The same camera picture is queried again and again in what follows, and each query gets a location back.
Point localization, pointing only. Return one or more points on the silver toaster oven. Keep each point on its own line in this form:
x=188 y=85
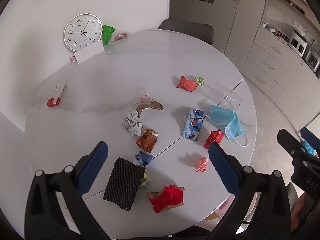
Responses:
x=312 y=58

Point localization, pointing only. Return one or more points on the grey drawer cabinet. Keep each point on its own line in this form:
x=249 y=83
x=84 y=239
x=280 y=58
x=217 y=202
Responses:
x=272 y=62

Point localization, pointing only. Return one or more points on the tall grey cabinet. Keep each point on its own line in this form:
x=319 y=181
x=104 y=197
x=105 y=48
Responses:
x=237 y=10

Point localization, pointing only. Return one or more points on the grey chair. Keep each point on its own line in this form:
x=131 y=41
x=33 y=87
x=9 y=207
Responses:
x=190 y=28

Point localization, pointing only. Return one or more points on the yellow crumpled paper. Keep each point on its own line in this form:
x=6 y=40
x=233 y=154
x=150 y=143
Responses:
x=146 y=182

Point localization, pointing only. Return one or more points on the blue face mask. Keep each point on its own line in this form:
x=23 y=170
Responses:
x=221 y=116

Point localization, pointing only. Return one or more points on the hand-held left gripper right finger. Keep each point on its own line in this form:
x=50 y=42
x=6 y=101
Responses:
x=223 y=170

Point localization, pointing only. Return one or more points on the blue crumpled paper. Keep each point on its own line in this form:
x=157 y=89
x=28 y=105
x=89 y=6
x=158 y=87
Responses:
x=145 y=158

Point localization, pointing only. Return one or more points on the white card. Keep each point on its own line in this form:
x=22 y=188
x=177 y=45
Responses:
x=88 y=53

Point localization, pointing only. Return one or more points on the red and white medicine box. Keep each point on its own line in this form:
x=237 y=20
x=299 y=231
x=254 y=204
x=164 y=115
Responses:
x=56 y=96

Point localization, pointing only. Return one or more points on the red crumpled paper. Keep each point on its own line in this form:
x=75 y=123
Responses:
x=213 y=138

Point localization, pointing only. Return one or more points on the green plastic bag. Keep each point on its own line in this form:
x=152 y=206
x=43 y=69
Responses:
x=108 y=33

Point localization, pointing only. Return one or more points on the clear plastic bottle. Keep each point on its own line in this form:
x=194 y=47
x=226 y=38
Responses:
x=225 y=95

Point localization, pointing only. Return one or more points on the gold brown wrapper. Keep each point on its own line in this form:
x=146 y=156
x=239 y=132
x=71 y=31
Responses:
x=151 y=106

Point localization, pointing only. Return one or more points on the red snack packet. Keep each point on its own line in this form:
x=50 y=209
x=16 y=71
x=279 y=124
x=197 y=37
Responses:
x=121 y=37

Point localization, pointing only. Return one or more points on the blurred items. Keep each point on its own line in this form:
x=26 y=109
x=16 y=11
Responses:
x=142 y=99

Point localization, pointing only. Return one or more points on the white crumpled paper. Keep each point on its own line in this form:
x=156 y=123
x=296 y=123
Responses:
x=131 y=125

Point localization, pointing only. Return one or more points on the black foam net sleeve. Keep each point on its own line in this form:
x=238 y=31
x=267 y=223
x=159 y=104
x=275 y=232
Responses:
x=123 y=183

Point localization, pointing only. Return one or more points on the pink crumpled paper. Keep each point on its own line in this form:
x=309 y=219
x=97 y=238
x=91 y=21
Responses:
x=202 y=164

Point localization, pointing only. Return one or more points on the green crumpled paper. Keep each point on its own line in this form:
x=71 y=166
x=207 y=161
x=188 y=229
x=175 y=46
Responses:
x=200 y=80

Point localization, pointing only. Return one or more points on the white microwave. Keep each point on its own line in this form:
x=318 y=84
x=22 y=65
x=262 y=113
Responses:
x=297 y=43

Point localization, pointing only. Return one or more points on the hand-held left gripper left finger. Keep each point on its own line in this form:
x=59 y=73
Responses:
x=93 y=170

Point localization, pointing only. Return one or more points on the red folded paper box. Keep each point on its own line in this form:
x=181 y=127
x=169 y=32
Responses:
x=186 y=83

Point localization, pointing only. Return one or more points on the round white wall clock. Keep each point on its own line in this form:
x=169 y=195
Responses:
x=82 y=32

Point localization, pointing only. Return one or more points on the torn red cardboard box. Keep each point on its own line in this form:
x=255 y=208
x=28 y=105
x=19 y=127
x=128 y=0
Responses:
x=168 y=198

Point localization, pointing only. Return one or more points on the brown foil packet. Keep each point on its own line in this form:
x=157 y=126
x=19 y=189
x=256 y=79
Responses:
x=147 y=142

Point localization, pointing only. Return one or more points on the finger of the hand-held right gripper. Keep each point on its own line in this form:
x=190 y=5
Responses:
x=288 y=141
x=311 y=138

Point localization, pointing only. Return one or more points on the blue printed carton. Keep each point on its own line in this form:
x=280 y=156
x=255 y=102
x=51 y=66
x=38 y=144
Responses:
x=192 y=127

